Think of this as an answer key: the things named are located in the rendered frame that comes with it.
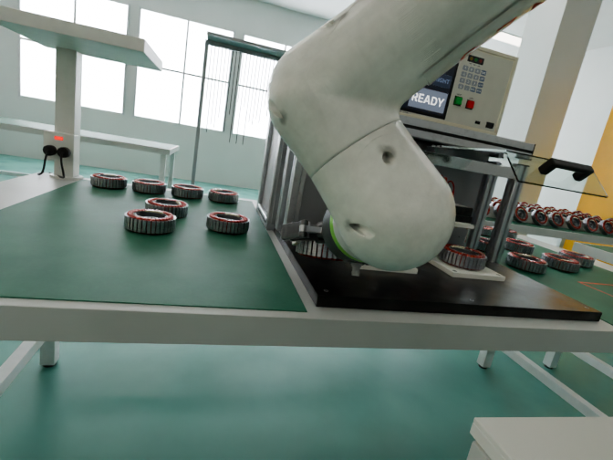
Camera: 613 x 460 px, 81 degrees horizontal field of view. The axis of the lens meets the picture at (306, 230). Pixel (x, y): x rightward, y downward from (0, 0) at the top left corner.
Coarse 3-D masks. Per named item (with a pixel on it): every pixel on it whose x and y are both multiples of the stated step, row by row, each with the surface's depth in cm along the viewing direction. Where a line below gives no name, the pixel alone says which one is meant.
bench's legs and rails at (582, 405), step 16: (16, 352) 116; (32, 352) 121; (48, 352) 138; (480, 352) 198; (512, 352) 179; (0, 368) 108; (16, 368) 111; (528, 368) 169; (0, 384) 103; (560, 384) 155; (576, 400) 147; (592, 416) 141
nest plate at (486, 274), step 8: (432, 264) 90; (440, 264) 87; (448, 264) 89; (448, 272) 84; (456, 272) 83; (464, 272) 84; (472, 272) 85; (480, 272) 86; (488, 272) 88; (496, 272) 89; (496, 280) 86
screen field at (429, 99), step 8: (424, 88) 90; (416, 96) 90; (424, 96) 91; (432, 96) 92; (440, 96) 92; (408, 104) 91; (416, 104) 91; (424, 104) 92; (432, 104) 92; (440, 104) 93; (440, 112) 93
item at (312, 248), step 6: (300, 246) 66; (306, 246) 65; (312, 246) 64; (318, 246) 64; (324, 246) 63; (300, 252) 66; (306, 252) 65; (312, 252) 64; (318, 252) 64; (324, 252) 63; (330, 252) 64; (318, 258) 64; (324, 258) 64; (330, 258) 64; (336, 258) 64
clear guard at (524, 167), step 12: (492, 156) 96; (504, 156) 87; (516, 156) 74; (528, 156) 76; (516, 168) 72; (528, 168) 73; (516, 180) 71; (528, 180) 71; (540, 180) 72; (552, 180) 74; (564, 180) 75; (588, 180) 78; (576, 192) 75; (588, 192) 75; (600, 192) 77
